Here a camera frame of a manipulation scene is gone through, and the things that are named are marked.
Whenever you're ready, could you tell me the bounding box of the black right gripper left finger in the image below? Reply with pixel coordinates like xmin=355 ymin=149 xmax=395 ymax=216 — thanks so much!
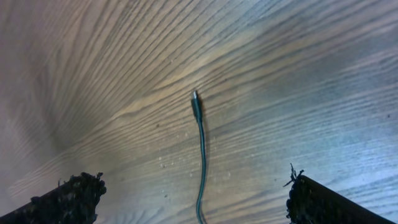
xmin=1 ymin=172 xmax=106 ymax=224

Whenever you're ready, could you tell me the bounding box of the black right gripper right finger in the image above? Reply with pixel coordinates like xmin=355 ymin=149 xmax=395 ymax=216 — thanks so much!
xmin=286 ymin=167 xmax=394 ymax=224

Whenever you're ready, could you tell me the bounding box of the black USB charging cable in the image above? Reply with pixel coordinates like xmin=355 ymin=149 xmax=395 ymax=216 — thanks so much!
xmin=190 ymin=90 xmax=208 ymax=224

